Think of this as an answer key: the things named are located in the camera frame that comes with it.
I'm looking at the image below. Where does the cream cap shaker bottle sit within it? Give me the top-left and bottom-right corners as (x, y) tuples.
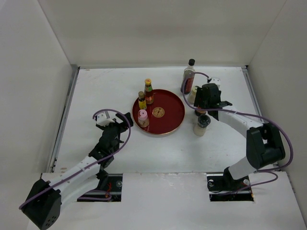
(188, 86), (198, 104)

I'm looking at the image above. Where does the pink cap shaker bottle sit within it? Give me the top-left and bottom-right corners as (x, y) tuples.
(138, 109), (149, 128)

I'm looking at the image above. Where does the red cap sauce jar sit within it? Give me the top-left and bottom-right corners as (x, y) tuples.
(194, 108), (207, 117)

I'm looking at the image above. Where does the yellow label oil bottle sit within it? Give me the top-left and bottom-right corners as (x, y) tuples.
(138, 91), (147, 110)

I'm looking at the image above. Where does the clear cap pepper grinder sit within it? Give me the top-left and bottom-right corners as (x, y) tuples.
(193, 114), (211, 137)

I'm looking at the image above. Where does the yellow cap red sauce bottle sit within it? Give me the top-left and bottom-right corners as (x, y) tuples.
(144, 79), (154, 104)

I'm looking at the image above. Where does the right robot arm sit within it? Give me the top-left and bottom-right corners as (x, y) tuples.
(194, 83), (285, 190)

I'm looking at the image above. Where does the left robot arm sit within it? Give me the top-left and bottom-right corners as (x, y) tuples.
(19, 109), (133, 230)

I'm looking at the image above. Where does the dark soy sauce bottle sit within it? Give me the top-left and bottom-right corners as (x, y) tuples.
(181, 59), (195, 94)

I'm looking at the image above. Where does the red round tray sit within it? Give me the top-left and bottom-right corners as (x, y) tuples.
(132, 89), (185, 135)

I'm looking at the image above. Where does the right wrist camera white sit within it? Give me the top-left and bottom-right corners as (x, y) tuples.
(207, 78), (221, 89)

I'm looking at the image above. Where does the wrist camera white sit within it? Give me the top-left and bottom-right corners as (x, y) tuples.
(207, 78), (221, 89)
(94, 112), (115, 127)

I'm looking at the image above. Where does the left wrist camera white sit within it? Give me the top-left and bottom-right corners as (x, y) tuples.
(94, 112), (115, 127)

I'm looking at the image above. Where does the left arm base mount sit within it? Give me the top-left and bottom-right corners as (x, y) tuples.
(77, 170), (123, 202)

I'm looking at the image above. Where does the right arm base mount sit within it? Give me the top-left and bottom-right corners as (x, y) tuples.
(206, 170), (254, 202)

